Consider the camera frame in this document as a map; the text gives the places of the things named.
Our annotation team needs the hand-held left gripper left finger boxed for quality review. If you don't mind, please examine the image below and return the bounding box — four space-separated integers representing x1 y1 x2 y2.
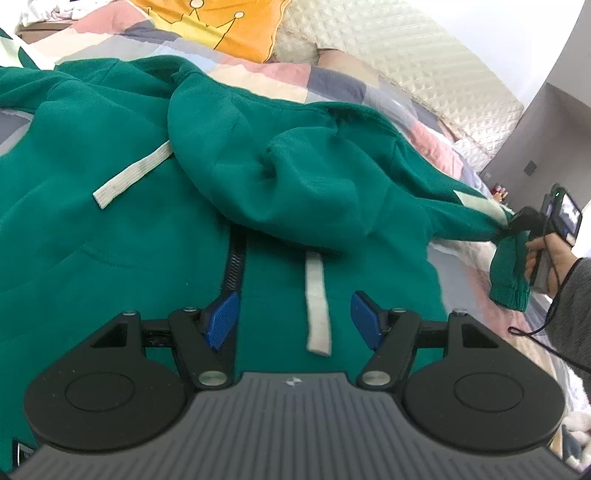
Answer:
90 292 241 389

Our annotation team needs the cream quilted headboard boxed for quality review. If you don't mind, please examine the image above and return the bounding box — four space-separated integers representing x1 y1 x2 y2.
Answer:
272 0 525 174

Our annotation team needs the white clothes pile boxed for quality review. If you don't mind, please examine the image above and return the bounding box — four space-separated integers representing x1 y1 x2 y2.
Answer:
18 0 134 24

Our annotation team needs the patchwork checked blanket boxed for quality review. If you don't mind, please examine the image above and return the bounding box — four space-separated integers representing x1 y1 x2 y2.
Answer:
0 0 591 416

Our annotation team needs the white fluffy cloth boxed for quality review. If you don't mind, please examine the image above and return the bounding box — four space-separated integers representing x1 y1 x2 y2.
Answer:
561 406 591 468

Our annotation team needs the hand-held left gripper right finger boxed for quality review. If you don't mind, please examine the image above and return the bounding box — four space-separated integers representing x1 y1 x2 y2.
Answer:
350 291 500 389

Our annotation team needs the black cord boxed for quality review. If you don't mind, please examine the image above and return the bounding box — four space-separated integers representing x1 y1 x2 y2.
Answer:
508 276 591 370

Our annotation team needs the green hoodie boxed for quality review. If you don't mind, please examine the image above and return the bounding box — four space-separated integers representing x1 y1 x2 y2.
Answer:
0 54 532 462

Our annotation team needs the person's right hand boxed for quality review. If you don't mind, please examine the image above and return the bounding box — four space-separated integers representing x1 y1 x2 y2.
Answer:
525 234 580 297

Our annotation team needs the yellow crown pillow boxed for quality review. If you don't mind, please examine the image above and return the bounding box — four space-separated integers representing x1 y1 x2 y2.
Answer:
131 0 294 64

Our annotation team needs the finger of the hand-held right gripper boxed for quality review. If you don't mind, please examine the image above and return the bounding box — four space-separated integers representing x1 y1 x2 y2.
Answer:
496 208 537 246

